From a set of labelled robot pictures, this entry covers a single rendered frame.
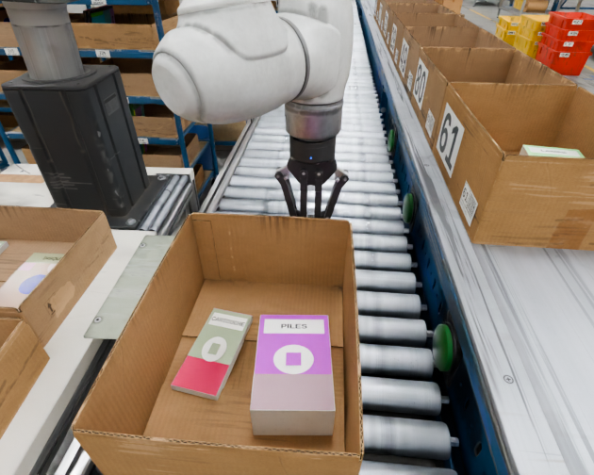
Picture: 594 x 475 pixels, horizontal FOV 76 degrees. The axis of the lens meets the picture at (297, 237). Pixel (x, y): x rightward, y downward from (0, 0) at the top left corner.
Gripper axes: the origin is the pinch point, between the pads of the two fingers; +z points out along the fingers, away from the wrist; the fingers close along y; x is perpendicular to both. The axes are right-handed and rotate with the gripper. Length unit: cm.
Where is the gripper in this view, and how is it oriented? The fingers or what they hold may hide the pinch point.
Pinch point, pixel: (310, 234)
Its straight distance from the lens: 73.1
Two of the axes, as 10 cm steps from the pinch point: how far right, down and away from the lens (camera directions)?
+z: 0.0, 7.9, 6.1
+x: -1.0, 6.1, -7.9
